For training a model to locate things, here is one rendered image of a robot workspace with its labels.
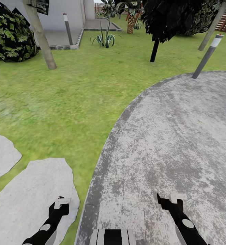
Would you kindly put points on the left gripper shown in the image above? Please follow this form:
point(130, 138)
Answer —
point(64, 210)

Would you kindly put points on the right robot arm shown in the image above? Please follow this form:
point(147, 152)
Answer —
point(185, 229)

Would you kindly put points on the robot trunk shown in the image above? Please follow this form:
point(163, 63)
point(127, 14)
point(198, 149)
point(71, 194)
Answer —
point(112, 237)

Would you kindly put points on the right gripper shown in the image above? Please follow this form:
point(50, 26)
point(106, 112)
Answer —
point(167, 205)

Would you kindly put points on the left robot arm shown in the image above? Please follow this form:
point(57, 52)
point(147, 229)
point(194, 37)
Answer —
point(47, 233)

